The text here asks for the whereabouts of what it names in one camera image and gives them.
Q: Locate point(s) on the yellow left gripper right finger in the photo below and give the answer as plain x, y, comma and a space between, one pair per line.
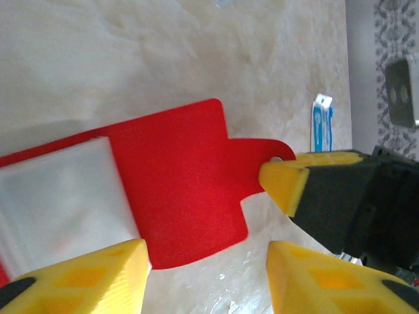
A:
327, 288

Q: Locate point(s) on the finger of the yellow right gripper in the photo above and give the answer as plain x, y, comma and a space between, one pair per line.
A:
327, 196

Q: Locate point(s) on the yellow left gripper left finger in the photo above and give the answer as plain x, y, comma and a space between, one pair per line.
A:
82, 288

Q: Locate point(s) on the red card holder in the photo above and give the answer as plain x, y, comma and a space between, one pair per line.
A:
183, 170

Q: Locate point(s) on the blue white product packet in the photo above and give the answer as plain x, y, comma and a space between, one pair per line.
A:
321, 127

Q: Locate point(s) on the grey wall socket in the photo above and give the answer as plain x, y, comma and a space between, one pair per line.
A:
401, 95

